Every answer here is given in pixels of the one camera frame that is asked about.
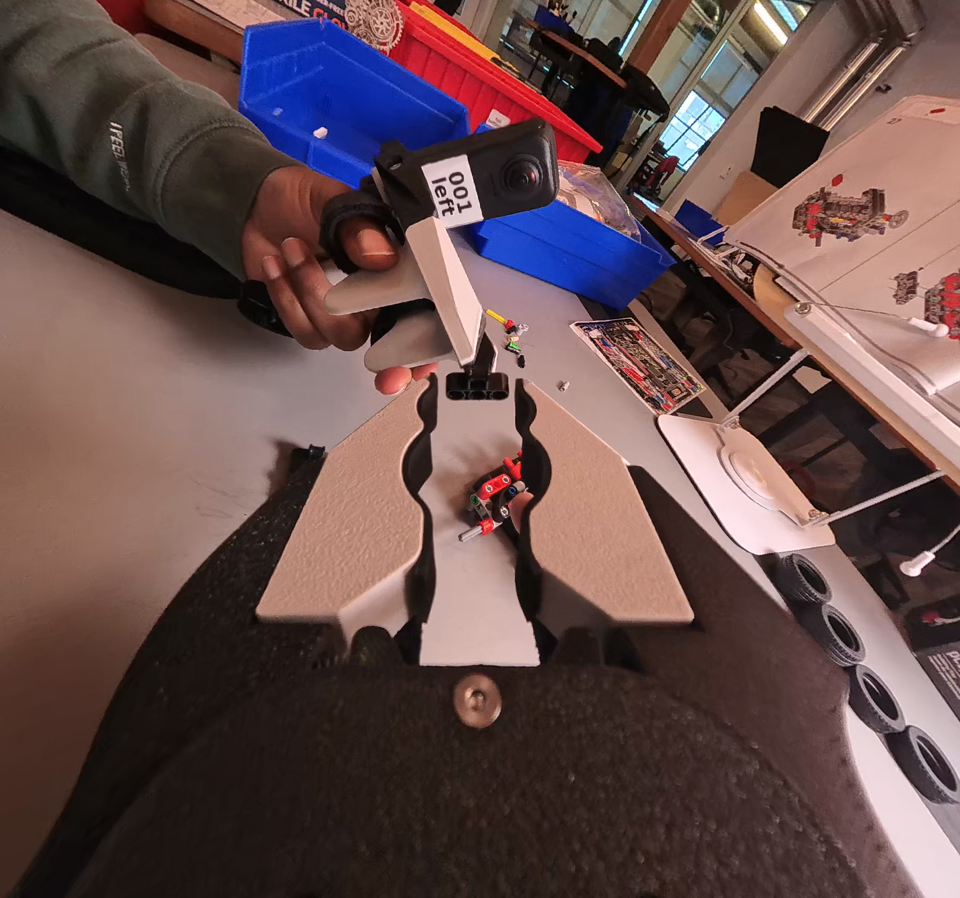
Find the person's left forearm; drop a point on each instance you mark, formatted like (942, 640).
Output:
(112, 88)

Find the background table with chairs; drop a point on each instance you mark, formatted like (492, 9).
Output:
(577, 51)

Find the person's right hand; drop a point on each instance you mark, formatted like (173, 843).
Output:
(519, 512)

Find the grey gear model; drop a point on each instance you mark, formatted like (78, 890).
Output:
(375, 6)

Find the lego instruction booklet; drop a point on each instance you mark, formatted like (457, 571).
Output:
(862, 238)

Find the small black lego pin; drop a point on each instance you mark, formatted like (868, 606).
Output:
(307, 453)

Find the cluster of small lego pieces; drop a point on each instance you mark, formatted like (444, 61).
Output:
(510, 328)

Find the black lego beam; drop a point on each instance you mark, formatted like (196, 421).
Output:
(476, 382)

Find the black board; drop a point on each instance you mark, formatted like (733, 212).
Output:
(787, 148)

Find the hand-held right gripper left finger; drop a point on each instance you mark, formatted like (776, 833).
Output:
(345, 538)

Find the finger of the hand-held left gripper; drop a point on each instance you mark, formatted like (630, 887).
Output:
(450, 291)

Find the red bin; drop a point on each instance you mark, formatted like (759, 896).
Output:
(480, 81)

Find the blue background box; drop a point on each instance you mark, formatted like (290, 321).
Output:
(697, 216)

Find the wooden desk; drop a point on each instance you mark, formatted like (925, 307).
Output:
(169, 13)

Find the small blue bin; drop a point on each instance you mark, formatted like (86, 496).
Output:
(337, 88)

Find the lego car model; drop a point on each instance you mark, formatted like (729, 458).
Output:
(491, 497)

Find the lego sticker sheet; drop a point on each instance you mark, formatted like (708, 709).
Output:
(645, 366)

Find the person's left hand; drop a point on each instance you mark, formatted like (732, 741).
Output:
(289, 238)

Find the clear plastic parts bags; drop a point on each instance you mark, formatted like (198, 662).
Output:
(592, 201)

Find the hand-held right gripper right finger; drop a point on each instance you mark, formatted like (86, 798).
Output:
(607, 538)

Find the large blue bin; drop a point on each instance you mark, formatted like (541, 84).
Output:
(570, 261)

